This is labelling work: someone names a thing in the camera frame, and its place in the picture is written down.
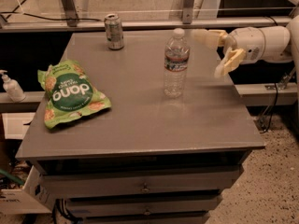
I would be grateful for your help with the left metal window bracket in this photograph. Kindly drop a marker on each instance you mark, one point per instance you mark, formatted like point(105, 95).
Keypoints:
point(70, 12)

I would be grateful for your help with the clear plastic water bottle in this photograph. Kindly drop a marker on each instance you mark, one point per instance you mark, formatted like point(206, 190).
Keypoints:
point(176, 56)

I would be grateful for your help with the silver green soda can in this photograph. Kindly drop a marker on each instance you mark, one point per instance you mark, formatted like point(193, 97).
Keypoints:
point(114, 31)

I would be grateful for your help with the white pump dispenser bottle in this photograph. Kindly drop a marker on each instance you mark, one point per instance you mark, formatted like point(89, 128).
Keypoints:
point(12, 87)

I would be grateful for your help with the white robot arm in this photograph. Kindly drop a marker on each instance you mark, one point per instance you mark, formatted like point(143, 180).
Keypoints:
point(275, 44)

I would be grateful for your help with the white cardboard box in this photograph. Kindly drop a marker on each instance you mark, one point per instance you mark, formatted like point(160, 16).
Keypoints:
point(32, 198)

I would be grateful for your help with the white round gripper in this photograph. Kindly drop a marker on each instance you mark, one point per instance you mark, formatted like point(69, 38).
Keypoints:
point(247, 43)

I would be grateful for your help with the green chips bag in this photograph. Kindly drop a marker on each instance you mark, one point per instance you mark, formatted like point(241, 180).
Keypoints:
point(71, 95)

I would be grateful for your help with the metal window bracket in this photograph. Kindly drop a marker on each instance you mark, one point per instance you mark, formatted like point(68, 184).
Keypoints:
point(187, 11)
point(70, 12)

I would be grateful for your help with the grey drawer cabinet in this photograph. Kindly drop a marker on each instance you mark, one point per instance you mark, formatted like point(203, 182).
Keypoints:
point(149, 159)

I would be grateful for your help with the right metal window bracket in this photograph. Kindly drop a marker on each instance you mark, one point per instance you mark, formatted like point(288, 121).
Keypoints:
point(187, 11)

